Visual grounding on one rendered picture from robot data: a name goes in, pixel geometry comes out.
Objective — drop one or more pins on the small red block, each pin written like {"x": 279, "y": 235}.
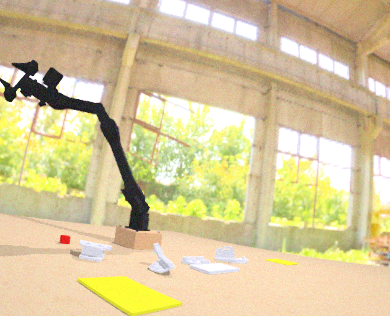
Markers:
{"x": 64, "y": 239}

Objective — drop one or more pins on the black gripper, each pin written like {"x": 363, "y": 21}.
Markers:
{"x": 25, "y": 83}

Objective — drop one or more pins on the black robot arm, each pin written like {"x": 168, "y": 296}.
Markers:
{"x": 133, "y": 194}

